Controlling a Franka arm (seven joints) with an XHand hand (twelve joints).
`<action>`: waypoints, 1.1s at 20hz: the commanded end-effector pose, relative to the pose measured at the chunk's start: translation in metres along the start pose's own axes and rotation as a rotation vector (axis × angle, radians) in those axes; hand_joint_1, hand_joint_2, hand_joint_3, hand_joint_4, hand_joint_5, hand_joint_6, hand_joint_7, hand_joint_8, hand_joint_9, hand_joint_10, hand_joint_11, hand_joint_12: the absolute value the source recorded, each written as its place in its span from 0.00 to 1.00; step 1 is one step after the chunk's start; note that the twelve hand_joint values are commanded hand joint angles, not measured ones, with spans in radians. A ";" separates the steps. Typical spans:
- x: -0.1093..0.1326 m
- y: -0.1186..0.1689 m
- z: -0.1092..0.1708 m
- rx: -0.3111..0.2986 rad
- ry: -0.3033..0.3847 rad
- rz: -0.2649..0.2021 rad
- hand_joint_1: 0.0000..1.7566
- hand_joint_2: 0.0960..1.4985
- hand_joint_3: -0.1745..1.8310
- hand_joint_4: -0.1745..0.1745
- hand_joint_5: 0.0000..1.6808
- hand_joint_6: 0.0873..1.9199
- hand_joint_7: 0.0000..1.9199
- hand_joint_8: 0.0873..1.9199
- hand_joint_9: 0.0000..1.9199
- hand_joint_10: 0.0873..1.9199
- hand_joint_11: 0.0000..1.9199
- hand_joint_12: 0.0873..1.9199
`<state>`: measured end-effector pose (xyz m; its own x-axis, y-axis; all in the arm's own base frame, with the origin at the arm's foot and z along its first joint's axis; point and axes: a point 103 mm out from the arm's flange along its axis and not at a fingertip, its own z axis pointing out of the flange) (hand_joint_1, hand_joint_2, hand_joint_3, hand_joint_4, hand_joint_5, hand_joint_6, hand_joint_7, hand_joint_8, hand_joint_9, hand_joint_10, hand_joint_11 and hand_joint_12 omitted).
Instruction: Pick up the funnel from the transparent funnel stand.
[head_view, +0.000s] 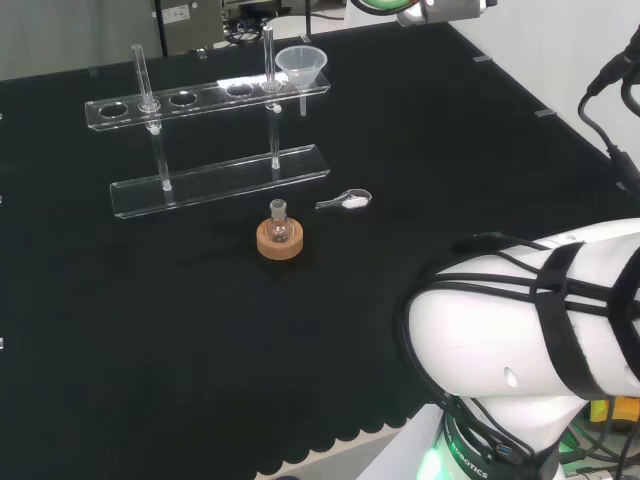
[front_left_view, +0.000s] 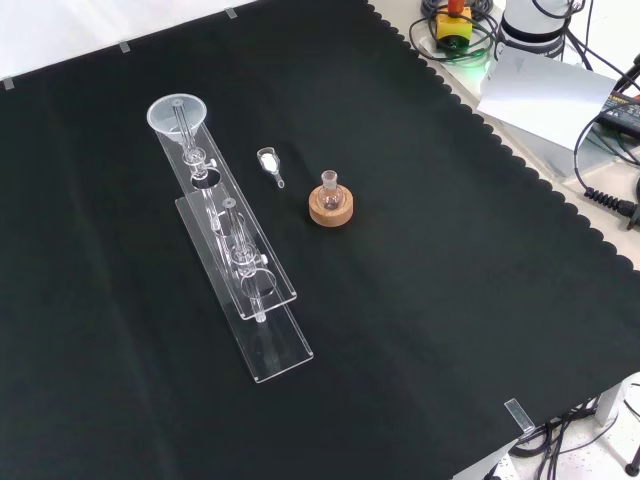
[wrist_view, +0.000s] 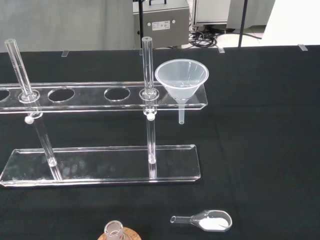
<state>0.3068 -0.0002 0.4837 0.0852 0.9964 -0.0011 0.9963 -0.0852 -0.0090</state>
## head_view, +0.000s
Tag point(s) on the grey metal cabinet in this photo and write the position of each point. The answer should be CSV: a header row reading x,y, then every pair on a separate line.
x,y
185,25

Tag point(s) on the clear acrylic funnel stand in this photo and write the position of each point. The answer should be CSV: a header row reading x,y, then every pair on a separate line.
x,y
220,175

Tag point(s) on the small round-bottom glass flask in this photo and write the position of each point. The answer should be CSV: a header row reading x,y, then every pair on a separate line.
x,y
278,229

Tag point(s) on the clear plastic funnel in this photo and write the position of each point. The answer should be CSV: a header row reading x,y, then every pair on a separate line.
x,y
300,65

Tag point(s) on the yellow stop button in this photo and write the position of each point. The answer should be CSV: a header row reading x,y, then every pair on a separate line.
x,y
620,412

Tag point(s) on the glass weighing funnel with powder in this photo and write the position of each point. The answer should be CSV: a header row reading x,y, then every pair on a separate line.
x,y
354,201

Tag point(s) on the black cloth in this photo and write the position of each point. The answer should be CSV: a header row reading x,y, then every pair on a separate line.
x,y
150,325

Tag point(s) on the clear tape strip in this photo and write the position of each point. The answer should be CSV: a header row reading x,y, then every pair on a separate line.
x,y
545,113
482,59

